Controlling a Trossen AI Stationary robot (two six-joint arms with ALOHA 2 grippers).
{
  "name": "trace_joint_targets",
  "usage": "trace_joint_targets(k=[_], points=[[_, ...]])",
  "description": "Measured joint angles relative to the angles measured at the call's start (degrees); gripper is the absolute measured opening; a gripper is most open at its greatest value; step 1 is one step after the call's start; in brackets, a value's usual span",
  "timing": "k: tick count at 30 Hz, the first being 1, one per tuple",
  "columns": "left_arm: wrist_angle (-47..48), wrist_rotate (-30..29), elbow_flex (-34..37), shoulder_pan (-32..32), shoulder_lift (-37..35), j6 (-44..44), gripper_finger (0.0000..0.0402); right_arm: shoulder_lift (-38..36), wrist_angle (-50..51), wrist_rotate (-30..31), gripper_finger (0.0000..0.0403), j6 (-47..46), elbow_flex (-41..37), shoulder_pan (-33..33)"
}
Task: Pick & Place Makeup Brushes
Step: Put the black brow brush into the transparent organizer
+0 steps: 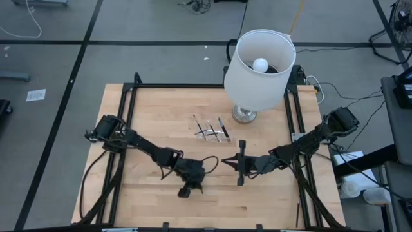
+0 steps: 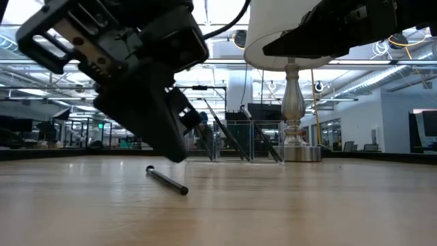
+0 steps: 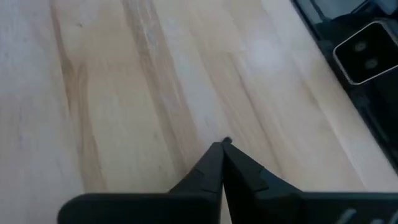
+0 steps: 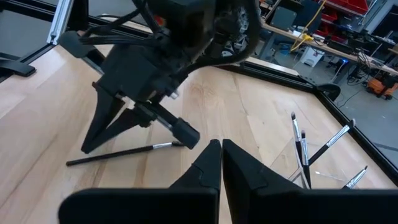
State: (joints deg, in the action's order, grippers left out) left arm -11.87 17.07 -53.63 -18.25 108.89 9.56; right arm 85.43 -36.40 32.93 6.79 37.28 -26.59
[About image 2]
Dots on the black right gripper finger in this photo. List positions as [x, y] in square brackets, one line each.
[307, 39]

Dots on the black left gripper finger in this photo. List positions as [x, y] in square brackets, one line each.
[143, 109]
[187, 116]

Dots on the thick black makeup brush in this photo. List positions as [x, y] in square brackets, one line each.
[169, 181]

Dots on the person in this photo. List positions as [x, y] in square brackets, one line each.
[203, 118]

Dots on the clear acrylic brush organizer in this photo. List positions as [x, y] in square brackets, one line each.
[239, 152]

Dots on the white shade silver table lamp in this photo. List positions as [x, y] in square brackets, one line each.
[293, 102]

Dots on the black box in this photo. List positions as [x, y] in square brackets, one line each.
[273, 111]

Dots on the grey office chair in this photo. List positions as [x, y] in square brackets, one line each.
[349, 147]
[371, 148]

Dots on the black computer monitor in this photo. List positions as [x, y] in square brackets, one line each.
[431, 123]

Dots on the black partition panel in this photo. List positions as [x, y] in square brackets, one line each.
[414, 133]

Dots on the black metal stand frame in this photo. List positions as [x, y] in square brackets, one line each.
[199, 87]

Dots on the black aluminium table frame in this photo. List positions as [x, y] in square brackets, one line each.
[68, 154]

